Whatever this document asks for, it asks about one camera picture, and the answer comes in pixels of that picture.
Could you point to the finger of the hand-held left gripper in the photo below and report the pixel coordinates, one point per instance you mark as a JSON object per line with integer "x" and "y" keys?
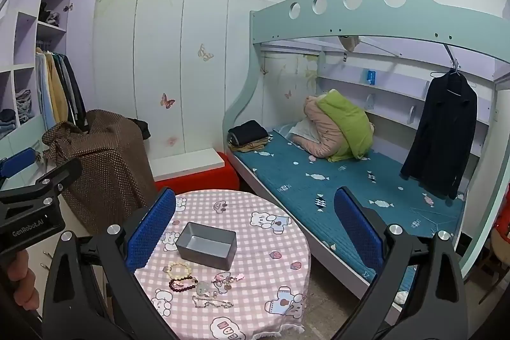
{"x": 16, "y": 162}
{"x": 59, "y": 176}

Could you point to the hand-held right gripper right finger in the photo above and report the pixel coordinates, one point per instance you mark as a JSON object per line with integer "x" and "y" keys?
{"x": 358, "y": 232}

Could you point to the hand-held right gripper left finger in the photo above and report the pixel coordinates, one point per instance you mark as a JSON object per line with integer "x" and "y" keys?
{"x": 151, "y": 232}

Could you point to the grey metal tin box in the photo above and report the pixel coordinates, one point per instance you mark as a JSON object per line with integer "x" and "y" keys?
{"x": 221, "y": 256}

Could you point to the pale green jade pendant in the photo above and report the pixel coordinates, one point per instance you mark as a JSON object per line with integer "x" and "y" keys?
{"x": 204, "y": 287}

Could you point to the pink flower earring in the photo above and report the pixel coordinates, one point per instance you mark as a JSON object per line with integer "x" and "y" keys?
{"x": 239, "y": 276}
{"x": 218, "y": 278}

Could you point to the person's left hand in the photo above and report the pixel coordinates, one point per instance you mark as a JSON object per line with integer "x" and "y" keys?
{"x": 24, "y": 276}

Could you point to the folded blue jeans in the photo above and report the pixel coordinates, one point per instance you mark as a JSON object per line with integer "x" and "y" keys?
{"x": 7, "y": 123}

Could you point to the brown dotted cloth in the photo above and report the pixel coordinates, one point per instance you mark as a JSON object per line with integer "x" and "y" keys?
{"x": 111, "y": 172}

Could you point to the folded grey clothes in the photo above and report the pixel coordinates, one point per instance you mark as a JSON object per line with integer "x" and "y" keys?
{"x": 24, "y": 105}

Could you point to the blue candy print bed sheet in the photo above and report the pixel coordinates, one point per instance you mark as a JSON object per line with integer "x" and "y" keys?
{"x": 338, "y": 176}

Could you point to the red stool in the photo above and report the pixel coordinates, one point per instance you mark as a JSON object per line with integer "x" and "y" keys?
{"x": 199, "y": 178}

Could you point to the hanging light blue garment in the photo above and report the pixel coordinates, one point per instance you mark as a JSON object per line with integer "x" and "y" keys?
{"x": 42, "y": 93}

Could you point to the white board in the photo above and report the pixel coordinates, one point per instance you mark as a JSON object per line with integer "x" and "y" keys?
{"x": 187, "y": 162}

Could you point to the hanging yellow garment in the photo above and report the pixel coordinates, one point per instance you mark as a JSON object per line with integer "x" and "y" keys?
{"x": 57, "y": 93}

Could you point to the hanging dark garment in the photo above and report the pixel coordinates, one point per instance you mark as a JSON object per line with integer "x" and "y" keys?
{"x": 75, "y": 93}

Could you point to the black cloth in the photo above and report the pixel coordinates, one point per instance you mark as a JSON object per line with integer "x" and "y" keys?
{"x": 141, "y": 127}

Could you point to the round pink checkered table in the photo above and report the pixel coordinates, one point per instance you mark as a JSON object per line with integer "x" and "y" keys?
{"x": 259, "y": 244}

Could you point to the pink quilt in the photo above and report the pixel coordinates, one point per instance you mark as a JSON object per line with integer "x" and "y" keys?
{"x": 318, "y": 133}

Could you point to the white pillow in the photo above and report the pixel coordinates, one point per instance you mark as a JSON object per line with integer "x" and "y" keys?
{"x": 299, "y": 131}

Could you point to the folded tan clothes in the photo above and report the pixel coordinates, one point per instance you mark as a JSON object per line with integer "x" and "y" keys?
{"x": 251, "y": 147}

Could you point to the black hanging jacket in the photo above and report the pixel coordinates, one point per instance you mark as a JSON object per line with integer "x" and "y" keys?
{"x": 446, "y": 133}

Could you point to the lilac open wardrobe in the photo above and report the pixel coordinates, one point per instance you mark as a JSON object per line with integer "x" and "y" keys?
{"x": 26, "y": 25}

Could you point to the folded dark clothes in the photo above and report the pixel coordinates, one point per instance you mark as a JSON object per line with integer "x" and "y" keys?
{"x": 247, "y": 131}

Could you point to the red bag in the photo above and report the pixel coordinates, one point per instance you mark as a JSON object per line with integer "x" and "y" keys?
{"x": 503, "y": 232}

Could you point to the dark clothes pile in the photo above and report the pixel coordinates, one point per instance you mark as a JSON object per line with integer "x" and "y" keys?
{"x": 50, "y": 15}

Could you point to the small blue box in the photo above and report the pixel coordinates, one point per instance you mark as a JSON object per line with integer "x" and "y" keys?
{"x": 369, "y": 77}

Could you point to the beige hanging cloth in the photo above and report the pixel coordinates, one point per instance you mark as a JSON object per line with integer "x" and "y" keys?
{"x": 350, "y": 43}

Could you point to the teal and white bunk bed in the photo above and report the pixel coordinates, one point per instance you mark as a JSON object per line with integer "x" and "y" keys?
{"x": 358, "y": 25}

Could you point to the pink butterfly wall sticker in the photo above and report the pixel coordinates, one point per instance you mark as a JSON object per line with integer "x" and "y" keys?
{"x": 167, "y": 101}

